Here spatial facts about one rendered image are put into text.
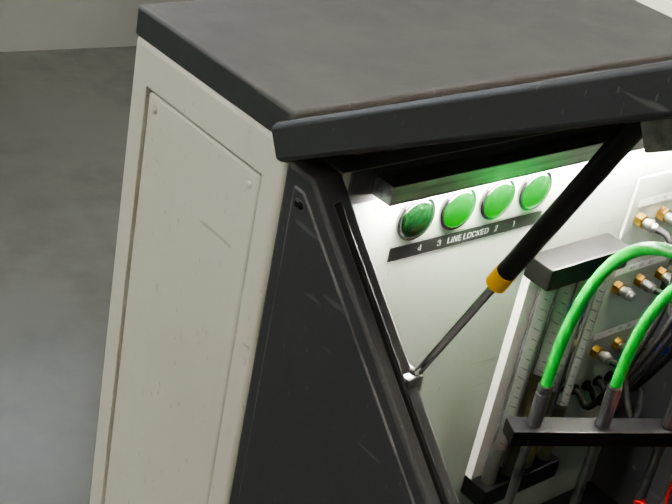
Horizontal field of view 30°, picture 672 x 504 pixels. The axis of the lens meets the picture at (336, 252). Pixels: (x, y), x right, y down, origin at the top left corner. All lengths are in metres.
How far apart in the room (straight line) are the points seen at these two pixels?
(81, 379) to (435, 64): 2.10
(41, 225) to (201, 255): 2.62
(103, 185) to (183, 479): 2.78
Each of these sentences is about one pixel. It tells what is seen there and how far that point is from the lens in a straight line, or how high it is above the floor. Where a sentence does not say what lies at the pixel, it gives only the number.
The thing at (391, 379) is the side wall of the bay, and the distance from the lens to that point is 1.14.
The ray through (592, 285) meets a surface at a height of 1.31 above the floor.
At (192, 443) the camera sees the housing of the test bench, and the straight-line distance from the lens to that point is 1.45.
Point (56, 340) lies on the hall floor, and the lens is 3.43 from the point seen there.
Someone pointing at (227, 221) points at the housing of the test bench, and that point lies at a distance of 1.28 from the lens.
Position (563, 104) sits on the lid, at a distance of 0.90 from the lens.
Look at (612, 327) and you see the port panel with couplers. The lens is 1.70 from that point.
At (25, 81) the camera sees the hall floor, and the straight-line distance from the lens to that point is 4.91.
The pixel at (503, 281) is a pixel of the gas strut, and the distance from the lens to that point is 1.03.
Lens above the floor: 1.96
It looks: 29 degrees down
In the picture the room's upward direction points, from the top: 12 degrees clockwise
